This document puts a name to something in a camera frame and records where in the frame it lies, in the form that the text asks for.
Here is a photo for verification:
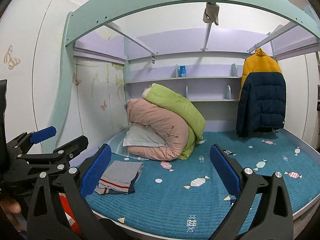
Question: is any teal quilted bed cover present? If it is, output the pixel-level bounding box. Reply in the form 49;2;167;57
86;132;319;239

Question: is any operator hand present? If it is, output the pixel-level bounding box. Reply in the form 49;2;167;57
1;198;21;223

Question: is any yellow and navy puffer jacket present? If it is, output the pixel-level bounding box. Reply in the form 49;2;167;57
236;48;286;138

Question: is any grey navy orange-striped sweatshirt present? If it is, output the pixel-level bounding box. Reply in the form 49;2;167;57
94;160;144;195

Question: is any pink and green folded duvet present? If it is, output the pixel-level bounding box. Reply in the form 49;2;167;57
126;83;206;161

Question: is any light blue pillow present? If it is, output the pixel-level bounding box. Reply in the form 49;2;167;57
123;123;167;147

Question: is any blue box on shelf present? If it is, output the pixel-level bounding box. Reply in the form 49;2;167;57
179;66;186;77

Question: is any grey cloth on rail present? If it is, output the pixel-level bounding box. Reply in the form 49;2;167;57
203;2;220;25

